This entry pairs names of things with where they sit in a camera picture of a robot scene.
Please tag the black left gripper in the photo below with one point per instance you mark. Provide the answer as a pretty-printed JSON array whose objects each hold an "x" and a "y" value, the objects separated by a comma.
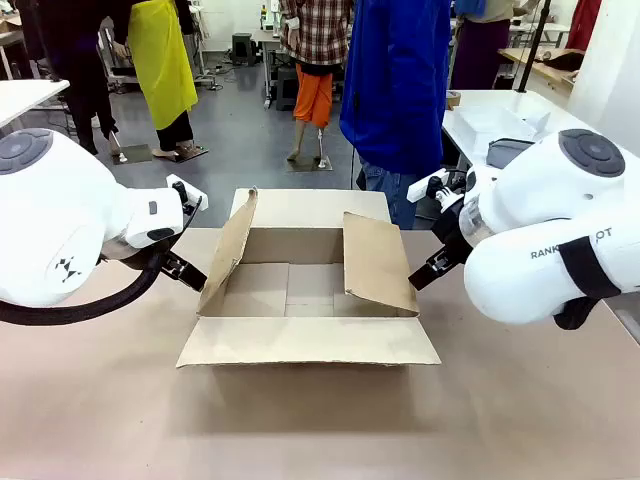
[{"x": 127, "y": 251}]

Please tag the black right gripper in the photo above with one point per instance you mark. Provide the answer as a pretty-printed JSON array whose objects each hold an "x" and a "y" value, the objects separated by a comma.
[{"x": 450, "y": 230}]

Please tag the brown cardboard box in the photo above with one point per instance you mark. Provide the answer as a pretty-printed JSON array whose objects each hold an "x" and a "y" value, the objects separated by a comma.
[{"x": 300, "y": 345}]

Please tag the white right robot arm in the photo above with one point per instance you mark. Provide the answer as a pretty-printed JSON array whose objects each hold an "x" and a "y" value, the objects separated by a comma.
[{"x": 525, "y": 200}]

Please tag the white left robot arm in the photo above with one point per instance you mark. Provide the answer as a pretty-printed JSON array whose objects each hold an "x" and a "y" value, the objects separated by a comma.
[{"x": 50, "y": 225}]

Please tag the grey zip pouch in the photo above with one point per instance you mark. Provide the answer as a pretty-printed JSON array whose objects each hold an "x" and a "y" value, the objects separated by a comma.
[{"x": 507, "y": 152}]

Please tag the white plastic tray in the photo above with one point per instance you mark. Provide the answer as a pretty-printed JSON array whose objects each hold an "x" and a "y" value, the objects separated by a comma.
[{"x": 492, "y": 125}]

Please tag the large white table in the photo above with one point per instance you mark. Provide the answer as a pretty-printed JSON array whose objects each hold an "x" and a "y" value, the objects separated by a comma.
[{"x": 480, "y": 102}]

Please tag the person in blue jacket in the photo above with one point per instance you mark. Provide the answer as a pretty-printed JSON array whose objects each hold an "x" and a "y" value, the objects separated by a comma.
[{"x": 395, "y": 90}]

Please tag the mannequin with yellow apron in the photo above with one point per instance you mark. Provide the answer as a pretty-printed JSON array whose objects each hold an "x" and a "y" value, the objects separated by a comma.
[{"x": 162, "y": 65}]

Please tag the black stool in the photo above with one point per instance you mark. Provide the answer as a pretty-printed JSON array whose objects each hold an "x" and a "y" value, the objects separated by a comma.
[{"x": 286, "y": 87}]

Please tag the figure in purple skirt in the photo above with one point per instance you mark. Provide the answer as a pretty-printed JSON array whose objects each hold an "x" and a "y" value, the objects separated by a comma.
[{"x": 480, "y": 50}]

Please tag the wooden workbench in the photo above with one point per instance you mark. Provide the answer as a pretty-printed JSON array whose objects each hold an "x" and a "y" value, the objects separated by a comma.
[{"x": 547, "y": 70}]

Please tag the small white table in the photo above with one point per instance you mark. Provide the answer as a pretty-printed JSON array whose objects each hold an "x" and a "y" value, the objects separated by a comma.
[{"x": 25, "y": 97}]

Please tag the black stand pole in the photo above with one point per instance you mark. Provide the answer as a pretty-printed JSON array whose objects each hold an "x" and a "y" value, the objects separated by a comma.
[{"x": 535, "y": 45}]

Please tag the mannequin plaid shirt orange shorts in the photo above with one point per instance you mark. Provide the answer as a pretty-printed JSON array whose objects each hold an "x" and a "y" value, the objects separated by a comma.
[{"x": 316, "y": 40}]

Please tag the red hanging garment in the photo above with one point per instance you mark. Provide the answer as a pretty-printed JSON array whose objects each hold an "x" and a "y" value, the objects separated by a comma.
[{"x": 584, "y": 22}]

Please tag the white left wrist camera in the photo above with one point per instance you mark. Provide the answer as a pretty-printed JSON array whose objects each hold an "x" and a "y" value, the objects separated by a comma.
[{"x": 199, "y": 196}]

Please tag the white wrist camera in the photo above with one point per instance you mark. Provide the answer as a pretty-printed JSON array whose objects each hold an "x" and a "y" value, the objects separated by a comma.
[
  {"x": 420, "y": 189},
  {"x": 199, "y": 196}
]

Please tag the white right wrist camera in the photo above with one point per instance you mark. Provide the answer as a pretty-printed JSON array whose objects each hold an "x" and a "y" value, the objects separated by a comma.
[{"x": 420, "y": 189}]

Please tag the grey mannequin base plate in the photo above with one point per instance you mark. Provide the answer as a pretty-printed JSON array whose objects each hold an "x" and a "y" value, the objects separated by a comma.
[
  {"x": 309, "y": 165},
  {"x": 192, "y": 152},
  {"x": 132, "y": 154}
]

